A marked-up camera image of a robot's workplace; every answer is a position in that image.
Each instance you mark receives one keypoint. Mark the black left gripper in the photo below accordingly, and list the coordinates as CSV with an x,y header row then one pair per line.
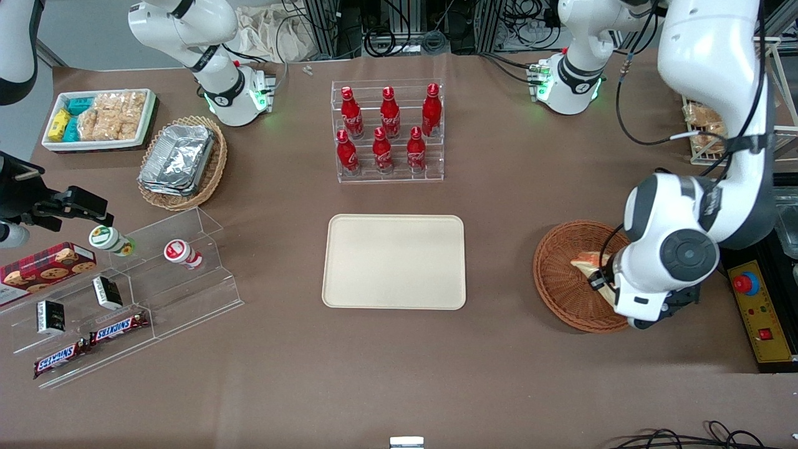
x,y
602,277

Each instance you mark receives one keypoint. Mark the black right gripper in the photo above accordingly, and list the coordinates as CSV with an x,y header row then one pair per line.
x,y
17,194

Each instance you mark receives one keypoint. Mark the triangle sandwich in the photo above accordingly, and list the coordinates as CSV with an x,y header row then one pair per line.
x,y
589,262

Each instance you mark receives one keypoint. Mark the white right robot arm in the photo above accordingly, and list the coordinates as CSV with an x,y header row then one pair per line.
x,y
181,25

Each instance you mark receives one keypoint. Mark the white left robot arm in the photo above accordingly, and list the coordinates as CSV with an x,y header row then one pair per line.
x,y
711,62

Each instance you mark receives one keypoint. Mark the brown wicker basket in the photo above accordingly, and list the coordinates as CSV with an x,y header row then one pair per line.
x,y
561,280

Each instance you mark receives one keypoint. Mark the dark tray under bin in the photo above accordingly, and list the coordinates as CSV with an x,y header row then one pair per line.
x,y
155,128

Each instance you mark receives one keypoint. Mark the light oval wicker basket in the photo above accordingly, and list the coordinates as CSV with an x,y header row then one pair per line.
x,y
215,168

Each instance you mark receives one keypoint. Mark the beige plastic tray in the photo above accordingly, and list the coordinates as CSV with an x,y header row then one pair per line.
x,y
394,262

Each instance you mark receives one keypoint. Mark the green-capped yogurt bottle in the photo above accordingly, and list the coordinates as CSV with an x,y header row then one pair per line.
x,y
109,239

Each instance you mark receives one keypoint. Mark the white plastic snack bin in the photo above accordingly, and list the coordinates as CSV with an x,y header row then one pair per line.
x,y
100,144

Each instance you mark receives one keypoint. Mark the red cookie box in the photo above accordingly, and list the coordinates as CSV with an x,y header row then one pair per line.
x,y
47,268

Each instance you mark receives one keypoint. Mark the teal snack packet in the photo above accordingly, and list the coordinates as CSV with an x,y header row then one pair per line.
x,y
72,130
80,105

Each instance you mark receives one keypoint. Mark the yellow snack packet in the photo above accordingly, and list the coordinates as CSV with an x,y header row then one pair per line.
x,y
59,125

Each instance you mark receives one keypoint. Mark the small black snack box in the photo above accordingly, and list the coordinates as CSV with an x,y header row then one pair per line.
x,y
51,317
107,293

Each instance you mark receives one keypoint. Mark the clear bag of rice crackers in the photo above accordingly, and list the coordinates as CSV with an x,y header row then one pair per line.
x,y
131,112
96,118

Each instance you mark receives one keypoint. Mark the stack of foil trays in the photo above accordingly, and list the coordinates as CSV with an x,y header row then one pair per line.
x,y
177,159

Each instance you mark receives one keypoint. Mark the red-capped yogurt bottle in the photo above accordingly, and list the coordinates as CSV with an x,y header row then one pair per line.
x,y
181,252

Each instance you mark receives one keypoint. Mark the Snickers bar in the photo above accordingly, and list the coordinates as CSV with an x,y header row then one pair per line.
x,y
118,328
59,359

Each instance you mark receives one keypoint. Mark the clear acrylic stepped display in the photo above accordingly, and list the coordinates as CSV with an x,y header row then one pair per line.
x,y
181,293

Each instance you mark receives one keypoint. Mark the yellow emergency stop box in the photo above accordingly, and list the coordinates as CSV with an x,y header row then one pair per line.
x,y
764,324

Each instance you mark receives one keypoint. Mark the clear bag of pastries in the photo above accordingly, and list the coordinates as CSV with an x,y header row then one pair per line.
x,y
701,117
711,144

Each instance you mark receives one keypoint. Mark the red cola bottle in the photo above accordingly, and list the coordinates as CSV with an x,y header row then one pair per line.
x,y
416,153
431,112
347,154
383,153
351,115
390,115

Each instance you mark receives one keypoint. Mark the clear acrylic bottle rack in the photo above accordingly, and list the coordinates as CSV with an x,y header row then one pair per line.
x,y
389,178

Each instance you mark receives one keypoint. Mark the white cloth bag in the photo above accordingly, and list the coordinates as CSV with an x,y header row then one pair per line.
x,y
268,34

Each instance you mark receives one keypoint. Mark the silver metal bracket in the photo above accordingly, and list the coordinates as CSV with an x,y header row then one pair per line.
x,y
406,443

